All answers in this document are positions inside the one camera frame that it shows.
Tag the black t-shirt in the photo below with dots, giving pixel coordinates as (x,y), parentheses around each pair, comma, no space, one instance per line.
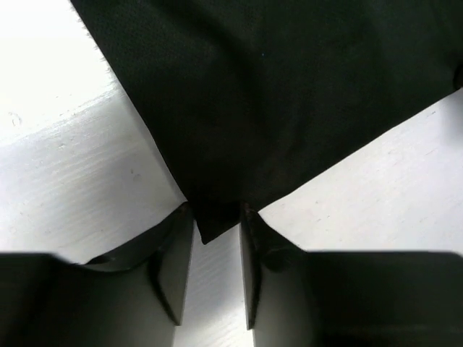
(249,100)

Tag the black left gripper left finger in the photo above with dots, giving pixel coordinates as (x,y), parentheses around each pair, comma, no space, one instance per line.
(130,296)

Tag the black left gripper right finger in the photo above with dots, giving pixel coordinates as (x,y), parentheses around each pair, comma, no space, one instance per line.
(299,298)

